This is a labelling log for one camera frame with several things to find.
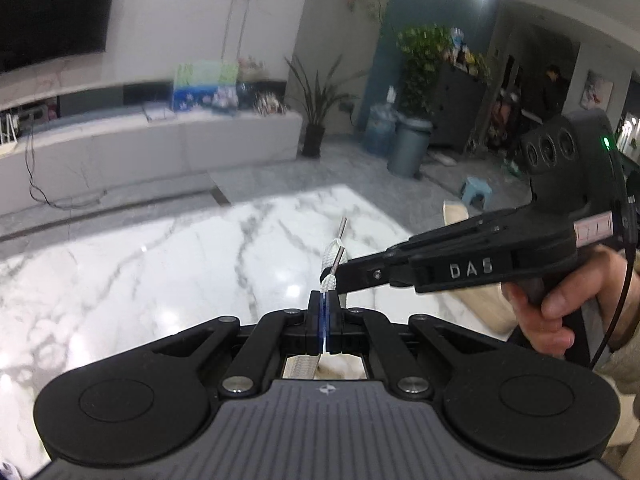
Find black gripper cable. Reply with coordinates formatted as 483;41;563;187
590;195;640;372

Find group of small figurines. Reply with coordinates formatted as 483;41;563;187
252;91;291;116

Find wall picture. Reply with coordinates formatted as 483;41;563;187
582;70;614;111

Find marble TV console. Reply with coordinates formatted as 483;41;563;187
0;107;305;217

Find black television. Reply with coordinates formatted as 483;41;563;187
0;0;121;73

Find grey trash bin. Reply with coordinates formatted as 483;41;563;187
386;115;434;179

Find leafy cabinet plant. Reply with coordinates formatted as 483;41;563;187
397;25;493;116

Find person's right forearm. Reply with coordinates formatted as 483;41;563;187
595;255;640;480

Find white router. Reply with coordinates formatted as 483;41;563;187
0;112;21;156

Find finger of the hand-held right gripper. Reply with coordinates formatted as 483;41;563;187
345;208;526;267
332;227;521;295

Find lotus painting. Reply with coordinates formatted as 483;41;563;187
172;60;239;111

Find black speaker bar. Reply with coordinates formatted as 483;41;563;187
122;82;173;106

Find cream platform shoe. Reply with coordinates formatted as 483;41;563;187
442;199;523;337

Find potted plant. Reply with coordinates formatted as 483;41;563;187
284;54;368;159

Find blue stool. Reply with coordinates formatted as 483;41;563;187
460;176;493;211

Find person's right hand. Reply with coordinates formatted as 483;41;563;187
502;246;623;359

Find black power cable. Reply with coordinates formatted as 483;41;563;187
22;120;108;209

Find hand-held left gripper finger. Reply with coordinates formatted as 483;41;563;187
325;292;507;397
150;290;326;397

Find white shoelace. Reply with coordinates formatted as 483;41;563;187
282;216;352;380

